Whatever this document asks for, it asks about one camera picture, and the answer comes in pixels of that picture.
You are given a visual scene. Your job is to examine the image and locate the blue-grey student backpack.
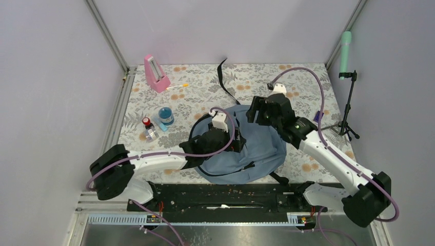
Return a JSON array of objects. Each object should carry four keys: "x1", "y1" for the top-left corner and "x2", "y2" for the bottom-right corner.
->
[{"x1": 188, "y1": 58, "x2": 289, "y2": 186}]

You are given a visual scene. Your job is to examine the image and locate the blue lidded round jar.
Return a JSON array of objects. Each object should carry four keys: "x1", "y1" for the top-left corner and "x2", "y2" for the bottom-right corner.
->
[{"x1": 158, "y1": 107, "x2": 174, "y2": 126}]

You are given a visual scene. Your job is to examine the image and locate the red capped small bottle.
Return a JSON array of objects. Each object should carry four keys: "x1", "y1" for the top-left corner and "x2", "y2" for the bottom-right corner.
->
[{"x1": 142, "y1": 117, "x2": 159, "y2": 141}]

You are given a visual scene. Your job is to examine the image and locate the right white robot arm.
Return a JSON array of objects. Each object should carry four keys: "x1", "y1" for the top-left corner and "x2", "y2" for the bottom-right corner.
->
[{"x1": 246, "y1": 93, "x2": 392, "y2": 228}]

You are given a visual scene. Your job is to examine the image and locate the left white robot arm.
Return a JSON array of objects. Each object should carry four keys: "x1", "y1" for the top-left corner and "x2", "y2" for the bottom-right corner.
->
[{"x1": 87, "y1": 127, "x2": 246, "y2": 211}]

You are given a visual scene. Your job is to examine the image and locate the small purple eraser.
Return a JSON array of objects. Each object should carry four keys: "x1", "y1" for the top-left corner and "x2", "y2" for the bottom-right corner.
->
[{"x1": 313, "y1": 111, "x2": 320, "y2": 122}]

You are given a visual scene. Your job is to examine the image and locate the black microphone tripod stand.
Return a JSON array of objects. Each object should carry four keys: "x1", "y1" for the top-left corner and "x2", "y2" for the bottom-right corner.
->
[{"x1": 321, "y1": 70, "x2": 360, "y2": 141}]

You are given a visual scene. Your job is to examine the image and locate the white orange pen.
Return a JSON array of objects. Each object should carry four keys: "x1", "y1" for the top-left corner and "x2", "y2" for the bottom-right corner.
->
[{"x1": 166, "y1": 84, "x2": 189, "y2": 90}]

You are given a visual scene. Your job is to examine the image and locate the light blue glue stick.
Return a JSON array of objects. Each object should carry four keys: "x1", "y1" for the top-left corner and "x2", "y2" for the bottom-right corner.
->
[{"x1": 152, "y1": 115, "x2": 168, "y2": 132}]

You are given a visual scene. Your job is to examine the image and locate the floral table mat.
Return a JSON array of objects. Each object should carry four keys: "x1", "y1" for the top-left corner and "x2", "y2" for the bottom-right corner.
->
[{"x1": 114, "y1": 63, "x2": 360, "y2": 185}]

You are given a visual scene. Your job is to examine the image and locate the mint green microphone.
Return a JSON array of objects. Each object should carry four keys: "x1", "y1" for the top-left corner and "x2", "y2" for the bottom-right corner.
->
[{"x1": 339, "y1": 31, "x2": 352, "y2": 80}]

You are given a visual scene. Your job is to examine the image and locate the pink metronome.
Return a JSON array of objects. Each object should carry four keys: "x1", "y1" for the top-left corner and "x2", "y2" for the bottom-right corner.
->
[{"x1": 144, "y1": 55, "x2": 171, "y2": 93}]

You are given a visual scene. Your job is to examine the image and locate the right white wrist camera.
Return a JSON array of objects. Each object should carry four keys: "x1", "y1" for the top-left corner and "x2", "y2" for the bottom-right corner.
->
[{"x1": 267, "y1": 83, "x2": 287, "y2": 95}]

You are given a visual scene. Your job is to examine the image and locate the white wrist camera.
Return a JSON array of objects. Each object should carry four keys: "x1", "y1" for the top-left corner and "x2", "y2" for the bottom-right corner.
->
[
  {"x1": 209, "y1": 110, "x2": 228, "y2": 133},
  {"x1": 267, "y1": 83, "x2": 287, "y2": 95}
]

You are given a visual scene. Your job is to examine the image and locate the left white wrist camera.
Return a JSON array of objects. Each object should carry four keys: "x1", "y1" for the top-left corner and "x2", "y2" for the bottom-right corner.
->
[{"x1": 209, "y1": 110, "x2": 228, "y2": 133}]

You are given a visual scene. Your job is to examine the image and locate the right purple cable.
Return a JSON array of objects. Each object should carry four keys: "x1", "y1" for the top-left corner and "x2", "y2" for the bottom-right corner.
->
[{"x1": 267, "y1": 67, "x2": 400, "y2": 246}]

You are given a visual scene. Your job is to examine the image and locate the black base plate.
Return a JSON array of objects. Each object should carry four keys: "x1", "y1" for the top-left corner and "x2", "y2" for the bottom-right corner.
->
[{"x1": 143, "y1": 183, "x2": 320, "y2": 216}]

